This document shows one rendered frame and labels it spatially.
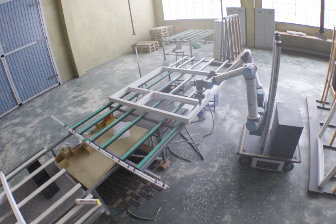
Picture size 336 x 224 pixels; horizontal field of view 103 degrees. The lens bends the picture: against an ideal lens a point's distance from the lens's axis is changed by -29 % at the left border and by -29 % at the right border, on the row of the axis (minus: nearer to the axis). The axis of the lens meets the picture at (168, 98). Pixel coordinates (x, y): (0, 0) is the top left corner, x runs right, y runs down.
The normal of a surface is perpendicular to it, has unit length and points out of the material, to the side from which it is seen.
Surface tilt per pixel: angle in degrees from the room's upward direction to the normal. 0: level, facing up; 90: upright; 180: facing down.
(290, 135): 90
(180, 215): 0
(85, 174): 0
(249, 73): 83
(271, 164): 90
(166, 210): 0
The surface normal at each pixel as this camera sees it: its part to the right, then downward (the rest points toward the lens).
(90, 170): -0.12, -0.88
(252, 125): -0.64, 0.50
